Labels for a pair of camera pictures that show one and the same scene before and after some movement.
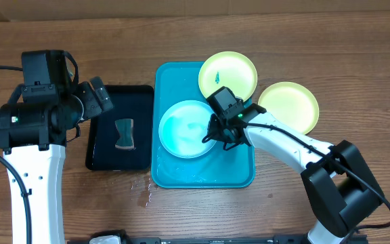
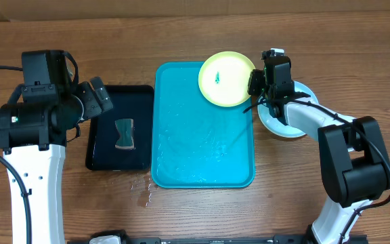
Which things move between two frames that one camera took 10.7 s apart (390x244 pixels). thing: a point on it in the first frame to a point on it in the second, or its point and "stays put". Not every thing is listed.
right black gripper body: x=219 y=131 to x=259 y=86
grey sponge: x=125 y=127 stays put
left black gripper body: x=91 y=104 stays put
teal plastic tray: x=231 y=168 stays put
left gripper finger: x=101 y=93 stays put
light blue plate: x=183 y=126 to x=275 y=125
